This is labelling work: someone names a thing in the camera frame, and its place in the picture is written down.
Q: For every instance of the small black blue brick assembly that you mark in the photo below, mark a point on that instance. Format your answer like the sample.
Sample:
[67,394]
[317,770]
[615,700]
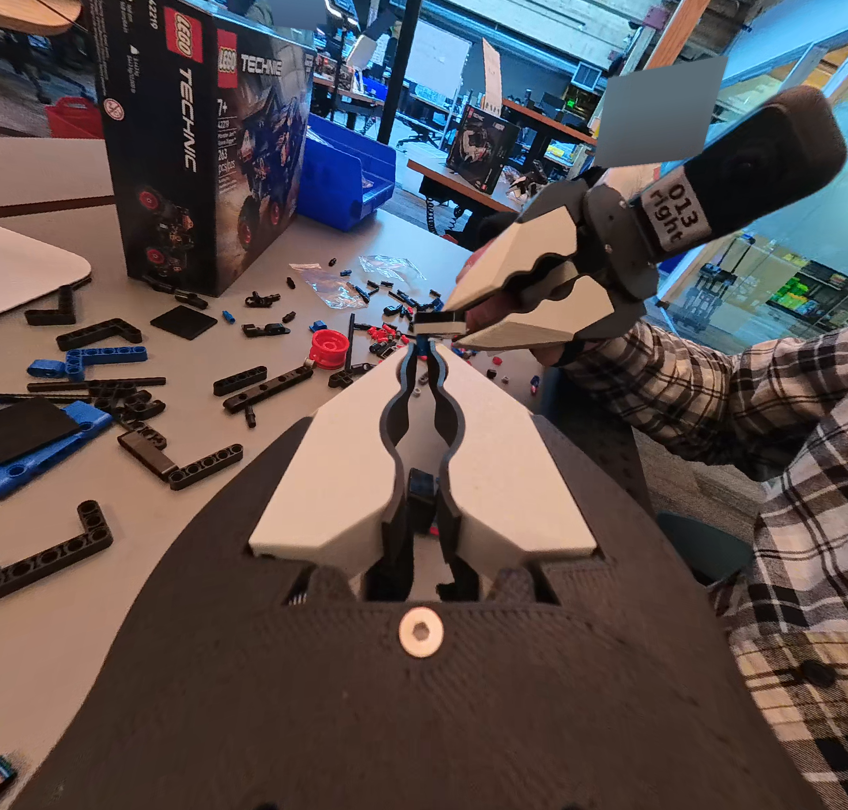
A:
[422,492]

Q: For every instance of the dark office chair seat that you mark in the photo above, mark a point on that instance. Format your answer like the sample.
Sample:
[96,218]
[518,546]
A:
[702,545]

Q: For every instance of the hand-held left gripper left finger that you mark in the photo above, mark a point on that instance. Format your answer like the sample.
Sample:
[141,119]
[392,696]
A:
[324,492]

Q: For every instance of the whiteboard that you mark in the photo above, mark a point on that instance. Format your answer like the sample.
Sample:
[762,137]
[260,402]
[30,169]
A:
[437,61]

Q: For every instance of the black angled beam with connector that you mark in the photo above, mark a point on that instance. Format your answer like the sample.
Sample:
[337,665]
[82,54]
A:
[93,525]

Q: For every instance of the black pillar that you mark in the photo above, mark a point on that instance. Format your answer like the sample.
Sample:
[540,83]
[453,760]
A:
[404,48]

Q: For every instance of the black connector pair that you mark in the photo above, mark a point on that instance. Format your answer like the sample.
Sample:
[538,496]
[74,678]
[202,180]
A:
[348,376]

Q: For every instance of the person's right hand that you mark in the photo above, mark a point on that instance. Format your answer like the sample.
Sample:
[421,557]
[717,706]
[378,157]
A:
[493,309]

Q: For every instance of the black angled beam flat plate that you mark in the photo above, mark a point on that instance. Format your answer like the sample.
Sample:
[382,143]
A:
[199,468]

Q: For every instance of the orange board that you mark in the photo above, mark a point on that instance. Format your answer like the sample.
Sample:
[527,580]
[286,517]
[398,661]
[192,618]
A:
[491,77]

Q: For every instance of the background toy set box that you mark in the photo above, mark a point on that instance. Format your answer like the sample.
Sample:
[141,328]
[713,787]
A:
[480,150]

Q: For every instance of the person's torso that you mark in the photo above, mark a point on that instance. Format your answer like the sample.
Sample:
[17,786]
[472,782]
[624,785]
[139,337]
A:
[795,591]

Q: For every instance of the person's right forearm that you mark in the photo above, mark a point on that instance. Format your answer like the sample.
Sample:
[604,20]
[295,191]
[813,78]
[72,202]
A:
[662,392]

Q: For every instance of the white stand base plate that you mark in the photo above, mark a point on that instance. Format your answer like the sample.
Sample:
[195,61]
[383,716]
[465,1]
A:
[33,266]

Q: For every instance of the blue angled beam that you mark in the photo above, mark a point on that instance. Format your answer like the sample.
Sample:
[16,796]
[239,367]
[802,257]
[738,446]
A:
[99,356]

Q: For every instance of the black medium straight beam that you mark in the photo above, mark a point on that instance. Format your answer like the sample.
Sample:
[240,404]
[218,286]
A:
[268,389]

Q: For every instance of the pile of small pins connectors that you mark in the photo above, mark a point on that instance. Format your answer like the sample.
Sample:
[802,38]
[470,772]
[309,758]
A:
[377,333]

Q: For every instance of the blue frame panel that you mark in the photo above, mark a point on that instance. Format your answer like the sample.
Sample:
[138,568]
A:
[66,449]

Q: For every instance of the red wheel rim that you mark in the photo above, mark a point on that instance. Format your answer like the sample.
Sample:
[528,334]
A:
[329,348]

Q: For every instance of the long background wooden desk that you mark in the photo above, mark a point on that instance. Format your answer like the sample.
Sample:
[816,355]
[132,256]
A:
[344,91]

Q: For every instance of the grey desk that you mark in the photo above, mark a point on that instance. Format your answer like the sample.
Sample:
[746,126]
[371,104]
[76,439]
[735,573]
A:
[165,538]

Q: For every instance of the black square tile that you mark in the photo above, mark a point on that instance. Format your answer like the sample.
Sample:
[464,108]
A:
[33,425]
[184,323]

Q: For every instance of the black connector cluster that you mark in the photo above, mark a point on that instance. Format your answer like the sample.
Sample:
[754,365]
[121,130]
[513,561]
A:
[129,404]

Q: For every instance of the black forked connector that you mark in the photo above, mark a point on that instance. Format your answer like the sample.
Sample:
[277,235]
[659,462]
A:
[262,299]

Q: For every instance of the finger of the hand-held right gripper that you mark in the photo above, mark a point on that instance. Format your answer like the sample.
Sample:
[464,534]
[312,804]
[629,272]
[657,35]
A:
[563,313]
[523,246]

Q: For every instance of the red plastic bin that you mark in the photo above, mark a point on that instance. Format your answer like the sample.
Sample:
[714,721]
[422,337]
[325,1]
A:
[73,120]

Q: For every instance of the black long axle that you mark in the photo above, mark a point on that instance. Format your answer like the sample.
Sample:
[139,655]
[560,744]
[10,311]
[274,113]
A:
[99,383]
[26,399]
[350,343]

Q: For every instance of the wooden ceiling column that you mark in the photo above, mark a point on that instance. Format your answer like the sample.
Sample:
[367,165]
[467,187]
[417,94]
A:
[689,14]

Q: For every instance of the large clear plastic bag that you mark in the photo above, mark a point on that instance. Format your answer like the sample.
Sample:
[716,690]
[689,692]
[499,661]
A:
[331,286]

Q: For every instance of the blue plastic storage bin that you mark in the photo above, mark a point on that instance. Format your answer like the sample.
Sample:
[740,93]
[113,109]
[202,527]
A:
[331,187]

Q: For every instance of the black short straight beam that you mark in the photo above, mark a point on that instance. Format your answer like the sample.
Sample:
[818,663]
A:
[240,380]

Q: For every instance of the black toy set box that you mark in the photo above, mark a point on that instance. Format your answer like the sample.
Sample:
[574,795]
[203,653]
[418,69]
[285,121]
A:
[172,160]

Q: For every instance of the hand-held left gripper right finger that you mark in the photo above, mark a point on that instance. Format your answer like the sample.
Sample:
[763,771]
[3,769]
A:
[523,492]

